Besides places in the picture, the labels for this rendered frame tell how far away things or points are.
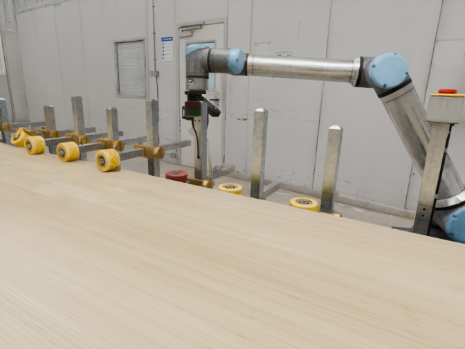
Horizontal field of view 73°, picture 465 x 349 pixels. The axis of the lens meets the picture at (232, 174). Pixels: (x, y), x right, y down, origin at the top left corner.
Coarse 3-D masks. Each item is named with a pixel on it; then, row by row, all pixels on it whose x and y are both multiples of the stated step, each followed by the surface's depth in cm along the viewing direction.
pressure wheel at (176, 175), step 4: (168, 172) 118; (172, 172) 119; (176, 172) 117; (180, 172) 119; (184, 172) 118; (168, 176) 115; (172, 176) 114; (176, 176) 114; (180, 176) 115; (184, 176) 116; (176, 180) 114; (180, 180) 115; (184, 180) 116
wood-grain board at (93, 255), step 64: (0, 192) 93; (64, 192) 95; (128, 192) 97; (192, 192) 99; (0, 256) 59; (64, 256) 59; (128, 256) 60; (192, 256) 61; (256, 256) 62; (320, 256) 62; (384, 256) 63; (448, 256) 64; (0, 320) 43; (64, 320) 43; (128, 320) 44; (192, 320) 44; (256, 320) 45; (320, 320) 45; (384, 320) 45; (448, 320) 46
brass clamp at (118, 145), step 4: (100, 140) 148; (104, 140) 146; (108, 140) 146; (120, 140) 147; (108, 144) 145; (112, 144) 144; (116, 144) 143; (120, 144) 145; (124, 144) 147; (108, 148) 146; (112, 148) 145; (116, 148) 144; (120, 148) 146
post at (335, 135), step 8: (336, 128) 93; (328, 136) 94; (336, 136) 93; (328, 144) 95; (336, 144) 94; (328, 152) 95; (336, 152) 94; (328, 160) 96; (336, 160) 95; (328, 168) 96; (336, 168) 96; (328, 176) 97; (336, 176) 98; (328, 184) 97; (328, 192) 98; (328, 200) 98; (320, 208) 100; (328, 208) 99
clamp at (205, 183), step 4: (188, 176) 128; (192, 176) 128; (188, 180) 125; (192, 180) 124; (196, 180) 123; (200, 180) 122; (204, 180) 123; (208, 180) 123; (192, 184) 124; (196, 184) 124; (200, 184) 122; (204, 184) 122; (208, 184) 123; (212, 184) 125
